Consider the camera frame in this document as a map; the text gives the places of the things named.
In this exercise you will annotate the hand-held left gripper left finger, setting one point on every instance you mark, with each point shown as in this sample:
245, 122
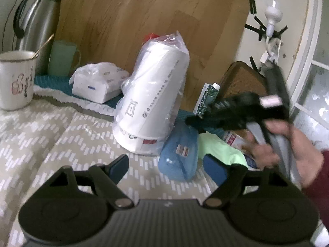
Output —
119, 166

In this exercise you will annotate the green plastic cup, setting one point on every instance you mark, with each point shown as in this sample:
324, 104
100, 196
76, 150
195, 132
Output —
61, 59

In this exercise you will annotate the stainless steel thermos jug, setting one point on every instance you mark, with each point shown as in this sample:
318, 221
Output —
38, 30

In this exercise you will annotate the person's right forearm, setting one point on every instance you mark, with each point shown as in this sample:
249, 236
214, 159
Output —
321, 185

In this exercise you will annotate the teal ribbed mat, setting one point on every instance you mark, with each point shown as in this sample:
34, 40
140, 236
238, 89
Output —
56, 82

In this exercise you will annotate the white tissue pack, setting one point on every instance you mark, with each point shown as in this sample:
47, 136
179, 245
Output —
95, 82

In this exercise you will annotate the white light bulb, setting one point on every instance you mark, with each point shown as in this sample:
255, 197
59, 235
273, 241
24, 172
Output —
273, 14

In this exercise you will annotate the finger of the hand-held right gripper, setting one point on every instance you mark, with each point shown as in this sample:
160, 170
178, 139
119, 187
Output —
216, 123
231, 101

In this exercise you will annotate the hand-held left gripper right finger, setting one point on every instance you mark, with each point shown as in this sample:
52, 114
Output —
213, 168

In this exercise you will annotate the light green soft cloth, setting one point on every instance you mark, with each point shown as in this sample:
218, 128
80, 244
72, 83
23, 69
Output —
221, 149

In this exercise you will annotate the white enamel mug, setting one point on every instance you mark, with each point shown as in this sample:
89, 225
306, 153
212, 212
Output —
15, 82

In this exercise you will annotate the red food box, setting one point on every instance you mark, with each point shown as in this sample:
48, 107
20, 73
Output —
153, 36

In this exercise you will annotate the person's right hand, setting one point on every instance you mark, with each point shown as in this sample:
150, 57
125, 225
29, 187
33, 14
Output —
305, 157

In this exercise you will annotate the bagged white paper cup stack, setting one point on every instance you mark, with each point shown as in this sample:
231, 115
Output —
151, 87

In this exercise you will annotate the small white red-print box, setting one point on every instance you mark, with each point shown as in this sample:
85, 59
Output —
235, 140

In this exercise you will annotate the black tape strip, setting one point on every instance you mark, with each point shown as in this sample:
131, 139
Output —
252, 2
257, 30

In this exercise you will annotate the white window frame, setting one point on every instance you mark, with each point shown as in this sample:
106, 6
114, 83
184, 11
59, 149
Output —
308, 56

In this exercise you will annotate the blue soft pouch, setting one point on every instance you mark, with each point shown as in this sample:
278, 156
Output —
177, 157

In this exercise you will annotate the wooden board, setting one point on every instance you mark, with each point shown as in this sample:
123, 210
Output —
128, 12

